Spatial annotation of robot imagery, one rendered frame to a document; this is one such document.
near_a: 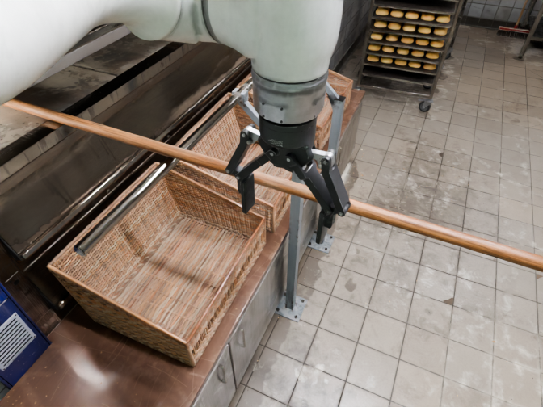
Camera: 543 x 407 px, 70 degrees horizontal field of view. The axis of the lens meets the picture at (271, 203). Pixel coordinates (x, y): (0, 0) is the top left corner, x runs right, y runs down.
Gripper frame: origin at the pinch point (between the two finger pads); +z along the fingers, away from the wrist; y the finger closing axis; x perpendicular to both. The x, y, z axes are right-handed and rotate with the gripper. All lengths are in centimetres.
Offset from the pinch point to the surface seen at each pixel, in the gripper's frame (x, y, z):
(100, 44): 24, -64, -7
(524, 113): 325, 69, 134
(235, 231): 45, -44, 73
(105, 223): -7.0, -39.4, 15.7
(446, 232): 22.9, 25.3, 12.5
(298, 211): 57, -22, 61
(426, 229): 22.1, 21.6, 12.9
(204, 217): 44, -58, 71
